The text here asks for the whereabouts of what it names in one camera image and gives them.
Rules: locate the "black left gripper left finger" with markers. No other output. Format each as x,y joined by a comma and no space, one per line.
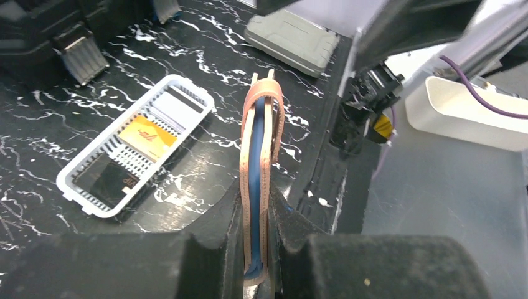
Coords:
203,260

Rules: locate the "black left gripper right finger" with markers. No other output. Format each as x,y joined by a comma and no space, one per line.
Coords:
306,262

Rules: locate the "orange credit card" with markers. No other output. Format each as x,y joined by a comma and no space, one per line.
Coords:
147,138

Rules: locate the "white plastic cup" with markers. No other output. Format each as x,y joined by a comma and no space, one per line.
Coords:
447,108

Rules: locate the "brown leather card holder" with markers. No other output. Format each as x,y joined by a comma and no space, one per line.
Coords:
262,126

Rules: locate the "black red toolbox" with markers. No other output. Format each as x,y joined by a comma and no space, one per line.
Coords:
43,41

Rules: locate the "white plastic basket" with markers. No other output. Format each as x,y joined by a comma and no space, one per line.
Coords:
109,142

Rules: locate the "black credit card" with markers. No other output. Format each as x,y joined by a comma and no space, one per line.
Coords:
106,180

